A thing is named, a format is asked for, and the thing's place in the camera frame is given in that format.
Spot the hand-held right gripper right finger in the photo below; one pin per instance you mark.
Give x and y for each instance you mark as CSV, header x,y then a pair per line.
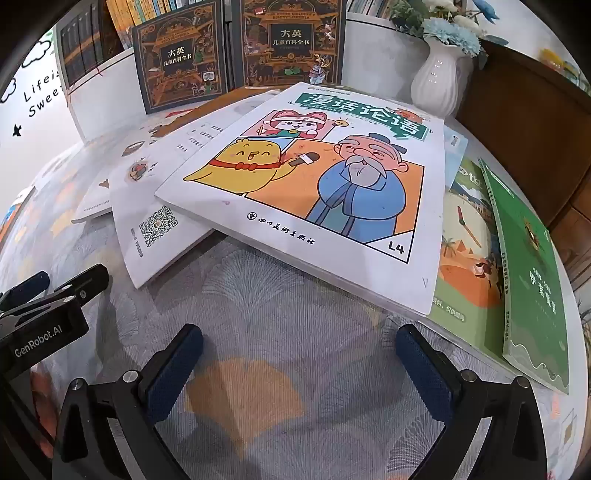
x,y
422,374

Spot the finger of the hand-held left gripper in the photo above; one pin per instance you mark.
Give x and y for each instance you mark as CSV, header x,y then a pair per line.
x,y
87,279
27,284

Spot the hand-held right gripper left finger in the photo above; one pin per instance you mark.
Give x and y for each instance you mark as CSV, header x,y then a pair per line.
x,y
178,369

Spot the green cricket cover book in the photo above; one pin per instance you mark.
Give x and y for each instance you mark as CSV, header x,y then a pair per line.
x,y
531,277

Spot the white cartoon cover book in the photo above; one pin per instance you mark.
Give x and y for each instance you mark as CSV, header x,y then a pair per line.
x,y
323,184

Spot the row of yellow books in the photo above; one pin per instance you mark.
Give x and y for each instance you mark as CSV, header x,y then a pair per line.
x,y
134,14

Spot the row of pale thin books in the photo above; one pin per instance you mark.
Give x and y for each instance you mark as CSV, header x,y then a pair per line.
x,y
369,7

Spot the white book with square code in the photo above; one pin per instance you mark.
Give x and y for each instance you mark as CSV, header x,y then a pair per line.
x,y
152,258

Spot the white book with bowl drawing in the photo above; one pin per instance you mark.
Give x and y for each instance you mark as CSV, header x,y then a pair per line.
x,y
99,198

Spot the green desert picture book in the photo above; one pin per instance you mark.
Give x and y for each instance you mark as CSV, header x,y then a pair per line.
x,y
466,258

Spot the light blue thin book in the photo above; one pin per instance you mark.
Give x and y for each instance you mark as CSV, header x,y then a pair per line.
x,y
457,147

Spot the black boxed volumes orange band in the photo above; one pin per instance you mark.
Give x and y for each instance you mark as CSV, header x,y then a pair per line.
x,y
83,46

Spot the dark ornate boxed book set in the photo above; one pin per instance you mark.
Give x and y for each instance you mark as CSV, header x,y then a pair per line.
x,y
175,60
286,41

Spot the yellow red small boxes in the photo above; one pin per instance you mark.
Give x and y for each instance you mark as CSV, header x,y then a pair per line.
x,y
558,62

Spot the black star wall decal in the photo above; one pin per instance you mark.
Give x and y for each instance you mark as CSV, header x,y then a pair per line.
x,y
17,130

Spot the black wall lettering decal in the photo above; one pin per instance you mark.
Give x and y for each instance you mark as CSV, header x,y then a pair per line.
x,y
34,99

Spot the cloud outline wall decal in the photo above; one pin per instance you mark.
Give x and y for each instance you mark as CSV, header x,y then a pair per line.
x,y
44,44

